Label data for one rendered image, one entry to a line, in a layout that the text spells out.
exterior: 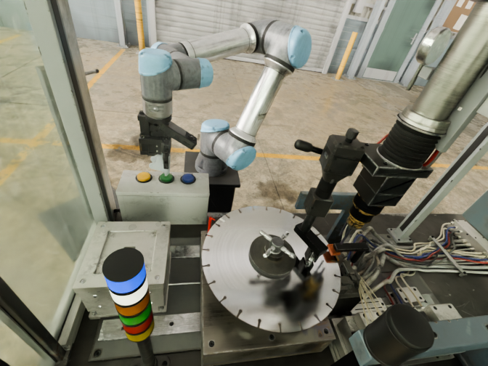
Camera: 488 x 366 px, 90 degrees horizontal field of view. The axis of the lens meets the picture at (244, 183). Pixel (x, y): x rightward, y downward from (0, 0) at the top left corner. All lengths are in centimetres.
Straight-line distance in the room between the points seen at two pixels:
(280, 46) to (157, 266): 75
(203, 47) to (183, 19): 539
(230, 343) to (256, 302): 12
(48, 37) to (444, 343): 81
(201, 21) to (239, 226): 581
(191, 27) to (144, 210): 562
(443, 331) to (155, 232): 62
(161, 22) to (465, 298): 615
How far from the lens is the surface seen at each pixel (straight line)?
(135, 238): 69
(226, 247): 60
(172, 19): 626
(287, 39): 92
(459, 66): 46
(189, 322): 72
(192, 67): 71
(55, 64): 57
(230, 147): 93
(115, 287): 34
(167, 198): 82
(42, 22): 56
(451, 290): 116
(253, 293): 55
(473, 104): 48
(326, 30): 688
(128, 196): 83
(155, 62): 65
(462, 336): 60
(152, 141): 73
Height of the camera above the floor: 144
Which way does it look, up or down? 39 degrees down
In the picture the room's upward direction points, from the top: 12 degrees clockwise
